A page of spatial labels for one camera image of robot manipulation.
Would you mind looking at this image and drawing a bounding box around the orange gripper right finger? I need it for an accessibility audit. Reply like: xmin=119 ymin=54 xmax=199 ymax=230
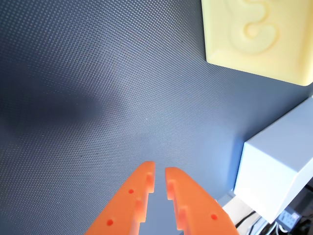
xmin=165 ymin=167 xmax=240 ymax=235

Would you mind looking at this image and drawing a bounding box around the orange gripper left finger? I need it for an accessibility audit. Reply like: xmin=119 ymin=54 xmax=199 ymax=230
xmin=84 ymin=161 xmax=156 ymax=235

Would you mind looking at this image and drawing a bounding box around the yellow embossed block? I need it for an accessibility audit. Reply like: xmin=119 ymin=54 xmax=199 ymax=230
xmin=201 ymin=0 xmax=313 ymax=87

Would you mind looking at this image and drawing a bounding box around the white open box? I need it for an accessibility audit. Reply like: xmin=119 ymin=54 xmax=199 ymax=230
xmin=233 ymin=96 xmax=313 ymax=224

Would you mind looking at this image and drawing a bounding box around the dark grey textured mat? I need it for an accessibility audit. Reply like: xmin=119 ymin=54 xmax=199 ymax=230
xmin=0 ymin=0 xmax=313 ymax=235

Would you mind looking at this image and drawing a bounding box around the thin black cable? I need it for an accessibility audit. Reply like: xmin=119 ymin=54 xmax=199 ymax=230
xmin=235 ymin=211 xmax=257 ymax=226

